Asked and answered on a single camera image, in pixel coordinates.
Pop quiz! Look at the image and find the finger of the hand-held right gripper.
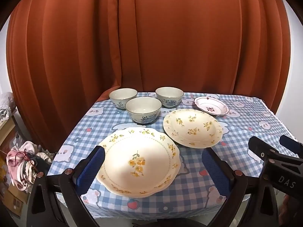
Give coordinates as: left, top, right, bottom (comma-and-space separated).
279, 135, 303, 158
248, 136, 303, 171

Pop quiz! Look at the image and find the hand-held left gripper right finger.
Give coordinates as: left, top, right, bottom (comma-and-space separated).
201, 147, 282, 227

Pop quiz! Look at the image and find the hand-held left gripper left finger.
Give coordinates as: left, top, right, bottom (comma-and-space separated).
26, 145, 106, 227

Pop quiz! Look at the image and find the scalloped yellow floral plate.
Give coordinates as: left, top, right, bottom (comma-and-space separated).
96, 127, 181, 198

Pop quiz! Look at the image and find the blue patterned white bowl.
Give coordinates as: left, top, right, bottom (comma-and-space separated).
155, 87, 184, 108
125, 97, 162, 124
109, 88, 138, 110

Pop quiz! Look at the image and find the blue checked tablecloth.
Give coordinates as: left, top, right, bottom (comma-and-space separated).
51, 92, 296, 219

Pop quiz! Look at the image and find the round yellow floral plate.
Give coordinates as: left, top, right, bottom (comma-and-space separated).
163, 109, 223, 149

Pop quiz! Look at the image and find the small pink rimmed plate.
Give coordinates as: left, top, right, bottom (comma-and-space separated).
194, 96, 230, 117

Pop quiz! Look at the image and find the pink clothes pile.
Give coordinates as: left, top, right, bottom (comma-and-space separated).
6, 141, 53, 192

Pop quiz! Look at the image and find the cardboard box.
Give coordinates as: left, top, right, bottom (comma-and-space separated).
0, 183, 30, 218

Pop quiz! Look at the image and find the grey white cloth bundle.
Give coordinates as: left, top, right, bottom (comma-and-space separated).
0, 92, 17, 123

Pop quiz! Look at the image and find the orange curtain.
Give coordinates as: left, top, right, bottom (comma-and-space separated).
6, 0, 293, 152

